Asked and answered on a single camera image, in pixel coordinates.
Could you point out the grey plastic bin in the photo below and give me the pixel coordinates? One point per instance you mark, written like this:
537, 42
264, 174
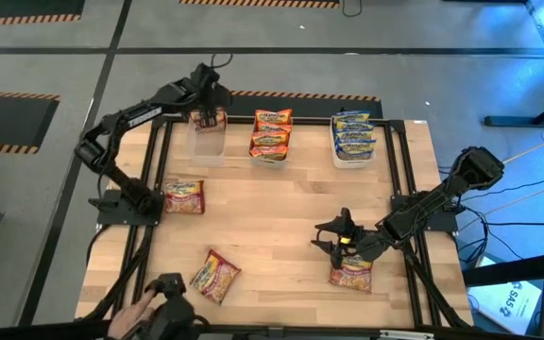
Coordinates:
267, 164

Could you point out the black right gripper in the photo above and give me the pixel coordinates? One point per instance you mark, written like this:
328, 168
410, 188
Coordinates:
350, 233

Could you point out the black metal crossbar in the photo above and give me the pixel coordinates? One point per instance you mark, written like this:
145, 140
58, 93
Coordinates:
328, 332

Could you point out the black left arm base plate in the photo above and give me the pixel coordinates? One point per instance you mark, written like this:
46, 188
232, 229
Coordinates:
107, 215

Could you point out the clear plastic bin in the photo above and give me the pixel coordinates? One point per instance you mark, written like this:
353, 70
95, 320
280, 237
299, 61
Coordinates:
206, 151

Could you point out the black table edge bar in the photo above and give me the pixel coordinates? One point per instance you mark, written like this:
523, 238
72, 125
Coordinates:
513, 274

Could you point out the red roast beef ramen packet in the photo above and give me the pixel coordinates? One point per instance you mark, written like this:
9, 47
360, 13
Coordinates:
184, 198
351, 279
195, 115
215, 277

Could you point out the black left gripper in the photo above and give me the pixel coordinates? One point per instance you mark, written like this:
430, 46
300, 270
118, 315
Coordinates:
203, 92

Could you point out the black aluminium table frame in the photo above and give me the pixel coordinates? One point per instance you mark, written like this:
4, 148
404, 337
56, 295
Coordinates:
397, 126

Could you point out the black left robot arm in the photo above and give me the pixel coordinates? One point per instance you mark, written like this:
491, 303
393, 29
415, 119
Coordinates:
132, 115

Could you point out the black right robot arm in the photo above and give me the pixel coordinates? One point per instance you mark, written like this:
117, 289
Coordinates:
418, 210

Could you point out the black desk frame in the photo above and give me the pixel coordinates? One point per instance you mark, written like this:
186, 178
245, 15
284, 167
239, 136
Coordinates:
513, 121

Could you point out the black hazard-striped floor mat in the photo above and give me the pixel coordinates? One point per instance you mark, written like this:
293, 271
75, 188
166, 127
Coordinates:
17, 7
7, 123
310, 108
253, 3

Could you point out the silver aluminium bracket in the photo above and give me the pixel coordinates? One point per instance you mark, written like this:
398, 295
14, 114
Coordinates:
406, 334

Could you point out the white plastic bin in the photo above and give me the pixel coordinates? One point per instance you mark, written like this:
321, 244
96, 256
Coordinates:
347, 164

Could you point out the blue soy sauce ramen packet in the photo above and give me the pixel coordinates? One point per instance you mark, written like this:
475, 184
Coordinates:
354, 126
351, 116
356, 150
355, 137

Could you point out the white printed cardboard box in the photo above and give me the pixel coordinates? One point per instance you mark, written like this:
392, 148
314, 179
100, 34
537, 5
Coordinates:
503, 304

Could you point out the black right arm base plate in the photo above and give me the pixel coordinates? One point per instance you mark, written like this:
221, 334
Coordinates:
444, 224

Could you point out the person's hand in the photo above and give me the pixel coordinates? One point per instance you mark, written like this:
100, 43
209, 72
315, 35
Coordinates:
130, 316

